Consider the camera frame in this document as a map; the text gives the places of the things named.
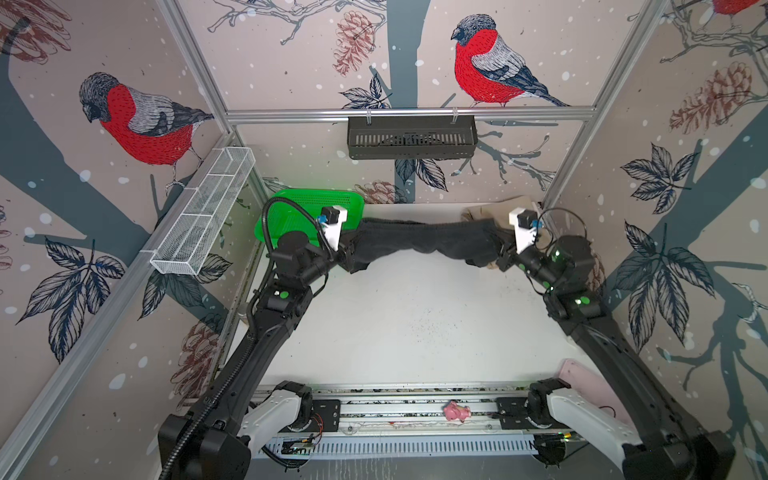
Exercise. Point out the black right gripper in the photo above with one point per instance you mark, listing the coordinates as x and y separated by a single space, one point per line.
510 256

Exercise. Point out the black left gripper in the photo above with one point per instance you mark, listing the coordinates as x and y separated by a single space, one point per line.
344 256

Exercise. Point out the black shorts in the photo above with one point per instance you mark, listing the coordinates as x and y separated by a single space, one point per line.
376 238

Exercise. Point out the beige drawstring shorts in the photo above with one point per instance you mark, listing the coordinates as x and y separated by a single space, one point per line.
492 211

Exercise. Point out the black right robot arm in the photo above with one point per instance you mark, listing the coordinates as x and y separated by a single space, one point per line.
648 435

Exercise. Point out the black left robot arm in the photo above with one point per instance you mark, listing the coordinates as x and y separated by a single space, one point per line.
217 437

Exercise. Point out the black hanging slotted basket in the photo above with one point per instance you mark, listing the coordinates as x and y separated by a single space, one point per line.
412 137

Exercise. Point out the pink cloth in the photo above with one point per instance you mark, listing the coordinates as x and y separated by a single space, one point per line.
595 389

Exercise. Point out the pink toy figure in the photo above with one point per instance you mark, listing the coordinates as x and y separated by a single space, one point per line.
454 412

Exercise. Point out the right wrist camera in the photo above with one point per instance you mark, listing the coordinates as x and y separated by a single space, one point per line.
526 225

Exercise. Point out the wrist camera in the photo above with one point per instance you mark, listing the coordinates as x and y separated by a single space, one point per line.
526 225
331 221

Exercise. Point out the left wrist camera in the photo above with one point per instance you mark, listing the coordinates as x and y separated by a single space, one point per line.
331 221

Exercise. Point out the horizontal aluminium rail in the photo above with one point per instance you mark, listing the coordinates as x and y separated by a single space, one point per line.
534 113

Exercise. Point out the white wire mesh shelf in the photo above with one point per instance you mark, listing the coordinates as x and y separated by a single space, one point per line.
192 236

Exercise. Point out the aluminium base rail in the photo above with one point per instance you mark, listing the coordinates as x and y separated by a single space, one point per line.
369 424

